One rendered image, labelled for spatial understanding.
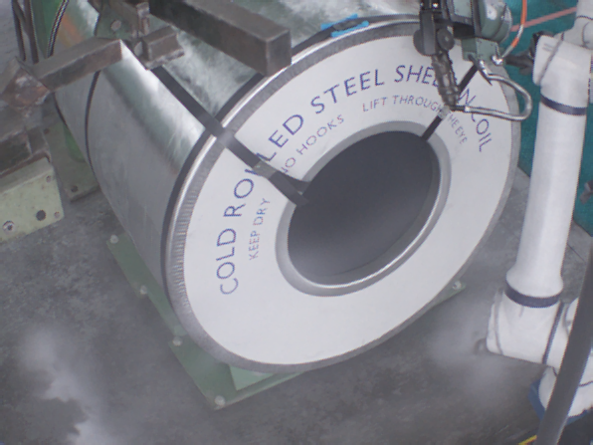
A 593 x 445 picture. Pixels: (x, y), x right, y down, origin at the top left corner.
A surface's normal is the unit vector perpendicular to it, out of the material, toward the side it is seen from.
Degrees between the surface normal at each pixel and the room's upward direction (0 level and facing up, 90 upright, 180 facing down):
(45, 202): 90
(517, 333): 69
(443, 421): 0
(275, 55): 93
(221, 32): 90
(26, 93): 90
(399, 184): 59
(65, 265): 0
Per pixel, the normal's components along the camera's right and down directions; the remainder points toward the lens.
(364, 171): -0.68, -0.22
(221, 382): -0.07, -0.74
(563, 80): -0.41, 0.33
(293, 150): 0.50, 0.56
